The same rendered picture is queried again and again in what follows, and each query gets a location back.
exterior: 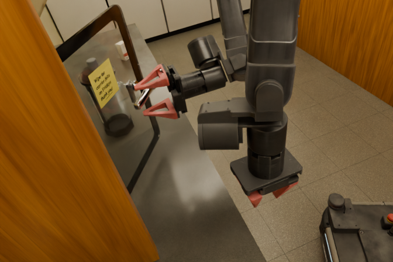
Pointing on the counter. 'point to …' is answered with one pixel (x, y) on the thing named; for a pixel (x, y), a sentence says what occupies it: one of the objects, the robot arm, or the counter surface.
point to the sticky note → (103, 83)
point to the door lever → (141, 97)
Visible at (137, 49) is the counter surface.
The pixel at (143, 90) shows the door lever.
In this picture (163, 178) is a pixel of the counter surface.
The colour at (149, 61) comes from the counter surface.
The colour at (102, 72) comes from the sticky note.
